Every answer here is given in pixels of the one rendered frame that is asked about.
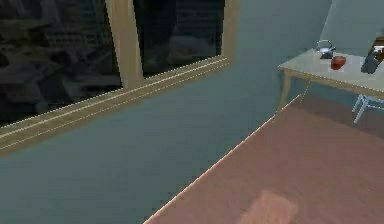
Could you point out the dark grey toaster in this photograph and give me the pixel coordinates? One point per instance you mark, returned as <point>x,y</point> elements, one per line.
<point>371,61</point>

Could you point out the red apple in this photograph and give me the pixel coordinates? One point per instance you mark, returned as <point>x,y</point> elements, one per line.
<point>338,62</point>

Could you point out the pale wooden table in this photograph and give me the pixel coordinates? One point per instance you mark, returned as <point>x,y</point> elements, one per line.
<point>320,71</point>

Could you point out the white chair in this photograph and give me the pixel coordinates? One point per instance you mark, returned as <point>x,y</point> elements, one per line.
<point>364,104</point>

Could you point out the wooden framed window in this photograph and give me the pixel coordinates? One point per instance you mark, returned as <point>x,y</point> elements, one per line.
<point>126,50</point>

